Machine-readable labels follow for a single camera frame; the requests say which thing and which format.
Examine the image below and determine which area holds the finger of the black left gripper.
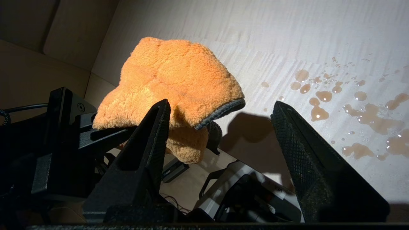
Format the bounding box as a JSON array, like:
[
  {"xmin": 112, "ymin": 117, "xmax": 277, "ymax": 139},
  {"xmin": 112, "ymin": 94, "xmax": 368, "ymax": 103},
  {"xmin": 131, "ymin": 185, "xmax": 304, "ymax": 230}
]
[{"xmin": 78, "ymin": 126, "xmax": 138, "ymax": 150}]

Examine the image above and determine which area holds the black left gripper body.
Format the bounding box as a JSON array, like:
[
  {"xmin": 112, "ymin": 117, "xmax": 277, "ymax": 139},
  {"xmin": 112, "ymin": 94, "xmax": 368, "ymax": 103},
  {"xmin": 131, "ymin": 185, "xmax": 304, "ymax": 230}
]
[{"xmin": 32, "ymin": 87, "xmax": 96, "ymax": 198}]

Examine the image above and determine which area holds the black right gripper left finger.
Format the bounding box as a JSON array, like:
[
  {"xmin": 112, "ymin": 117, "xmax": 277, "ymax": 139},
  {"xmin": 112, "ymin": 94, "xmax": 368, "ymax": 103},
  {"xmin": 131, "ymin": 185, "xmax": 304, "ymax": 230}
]
[{"xmin": 84, "ymin": 99, "xmax": 171, "ymax": 223}]

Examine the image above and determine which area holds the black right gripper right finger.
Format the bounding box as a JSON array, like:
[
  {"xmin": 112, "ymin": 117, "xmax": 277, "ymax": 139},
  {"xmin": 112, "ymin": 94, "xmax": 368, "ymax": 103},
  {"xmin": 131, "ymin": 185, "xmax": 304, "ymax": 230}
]
[{"xmin": 271, "ymin": 101, "xmax": 390, "ymax": 222}]

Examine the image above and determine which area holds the orange microfiber cloth grey edge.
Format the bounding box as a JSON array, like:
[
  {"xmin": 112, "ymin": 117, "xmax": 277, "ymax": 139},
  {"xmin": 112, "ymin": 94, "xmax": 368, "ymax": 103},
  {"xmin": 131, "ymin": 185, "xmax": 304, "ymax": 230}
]
[{"xmin": 92, "ymin": 37, "xmax": 246, "ymax": 164}]

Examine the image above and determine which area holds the small black power box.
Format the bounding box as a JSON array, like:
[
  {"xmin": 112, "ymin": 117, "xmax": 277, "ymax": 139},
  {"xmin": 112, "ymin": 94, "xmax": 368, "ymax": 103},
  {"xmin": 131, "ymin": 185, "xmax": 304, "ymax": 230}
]
[{"xmin": 161, "ymin": 157, "xmax": 189, "ymax": 183}]

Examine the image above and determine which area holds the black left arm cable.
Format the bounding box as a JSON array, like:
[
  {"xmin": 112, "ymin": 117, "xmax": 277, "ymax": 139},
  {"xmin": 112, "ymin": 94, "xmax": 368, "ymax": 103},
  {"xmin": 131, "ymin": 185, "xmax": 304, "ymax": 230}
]
[{"xmin": 0, "ymin": 103, "xmax": 49, "ymax": 126}]

